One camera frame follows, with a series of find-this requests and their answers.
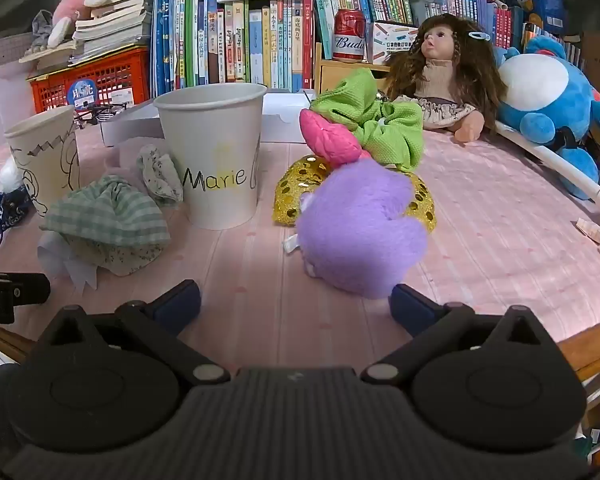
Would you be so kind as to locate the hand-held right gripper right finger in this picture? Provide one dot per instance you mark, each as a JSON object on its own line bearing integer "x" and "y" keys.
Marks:
{"x": 412, "y": 305}

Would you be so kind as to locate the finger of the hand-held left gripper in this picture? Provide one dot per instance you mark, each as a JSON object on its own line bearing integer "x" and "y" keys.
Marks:
{"x": 27, "y": 289}

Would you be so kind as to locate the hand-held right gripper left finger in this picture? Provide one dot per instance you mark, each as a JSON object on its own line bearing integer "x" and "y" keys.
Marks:
{"x": 180, "y": 302}

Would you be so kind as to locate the dark blue floral pouch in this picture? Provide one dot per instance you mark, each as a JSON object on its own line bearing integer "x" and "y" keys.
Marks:
{"x": 2, "y": 212}

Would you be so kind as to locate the purple plush toy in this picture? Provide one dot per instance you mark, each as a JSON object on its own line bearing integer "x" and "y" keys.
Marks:
{"x": 360, "y": 235}

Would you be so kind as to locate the pink green flower toy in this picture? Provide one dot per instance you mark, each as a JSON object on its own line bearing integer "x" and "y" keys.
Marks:
{"x": 380, "y": 125}

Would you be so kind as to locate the pink tablecloth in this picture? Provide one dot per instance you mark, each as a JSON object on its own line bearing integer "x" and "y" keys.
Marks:
{"x": 480, "y": 240}

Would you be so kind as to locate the green checked cloth pouch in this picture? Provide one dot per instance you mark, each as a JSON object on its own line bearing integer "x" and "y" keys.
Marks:
{"x": 105, "y": 220}

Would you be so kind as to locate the small floral cloth pouch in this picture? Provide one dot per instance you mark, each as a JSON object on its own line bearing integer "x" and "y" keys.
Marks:
{"x": 160, "y": 175}

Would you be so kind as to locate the paper cup with black drawing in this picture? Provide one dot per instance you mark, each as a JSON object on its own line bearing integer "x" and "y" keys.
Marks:
{"x": 45, "y": 155}

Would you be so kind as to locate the gold sequin scrunchie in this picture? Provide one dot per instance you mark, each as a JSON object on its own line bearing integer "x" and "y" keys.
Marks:
{"x": 292, "y": 195}

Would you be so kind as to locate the white paper cup with lettering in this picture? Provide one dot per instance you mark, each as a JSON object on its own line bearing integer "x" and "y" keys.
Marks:
{"x": 215, "y": 130}

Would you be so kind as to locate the translucent plastic bin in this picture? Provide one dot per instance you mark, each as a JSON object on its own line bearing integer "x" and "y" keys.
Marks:
{"x": 5, "y": 105}

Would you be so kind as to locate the small metal toy cart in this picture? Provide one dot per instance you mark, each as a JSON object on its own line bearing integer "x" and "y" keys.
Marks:
{"x": 97, "y": 112}

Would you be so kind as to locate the white pipe rack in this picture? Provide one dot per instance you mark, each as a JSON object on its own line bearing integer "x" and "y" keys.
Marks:
{"x": 555, "y": 160}

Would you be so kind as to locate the flat white box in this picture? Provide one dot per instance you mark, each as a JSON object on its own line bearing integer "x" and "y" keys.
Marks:
{"x": 280, "y": 120}

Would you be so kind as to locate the red plastic basket with sticker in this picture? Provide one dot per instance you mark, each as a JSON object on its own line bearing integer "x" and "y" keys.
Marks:
{"x": 115, "y": 77}

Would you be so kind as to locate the wooden drawer box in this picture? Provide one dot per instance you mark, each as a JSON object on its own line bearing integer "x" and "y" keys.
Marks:
{"x": 337, "y": 75}

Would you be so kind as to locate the brown-haired doll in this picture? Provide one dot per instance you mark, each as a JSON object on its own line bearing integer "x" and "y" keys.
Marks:
{"x": 445, "y": 60}

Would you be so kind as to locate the blue and white plush toy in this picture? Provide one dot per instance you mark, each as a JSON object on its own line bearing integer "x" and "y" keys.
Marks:
{"x": 540, "y": 90}

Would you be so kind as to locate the grey plush toy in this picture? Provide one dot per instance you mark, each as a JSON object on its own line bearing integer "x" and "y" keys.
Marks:
{"x": 42, "y": 30}

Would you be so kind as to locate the white printed carton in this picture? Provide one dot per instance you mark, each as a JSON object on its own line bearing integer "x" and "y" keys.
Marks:
{"x": 392, "y": 40}

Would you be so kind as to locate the row of tall picture books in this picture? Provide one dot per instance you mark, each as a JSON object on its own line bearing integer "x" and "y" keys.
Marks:
{"x": 230, "y": 40}

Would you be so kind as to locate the red drink can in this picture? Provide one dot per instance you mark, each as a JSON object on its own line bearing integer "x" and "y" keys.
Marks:
{"x": 349, "y": 35}

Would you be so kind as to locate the stack of lying books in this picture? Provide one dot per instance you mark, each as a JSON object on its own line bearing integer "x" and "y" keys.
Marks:
{"x": 112, "y": 22}

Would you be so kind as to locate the pink and white plush toy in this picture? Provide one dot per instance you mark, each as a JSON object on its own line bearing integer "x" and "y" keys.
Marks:
{"x": 77, "y": 7}

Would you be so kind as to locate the row of slim colourful books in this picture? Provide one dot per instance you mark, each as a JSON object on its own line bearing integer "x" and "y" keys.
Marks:
{"x": 485, "y": 20}

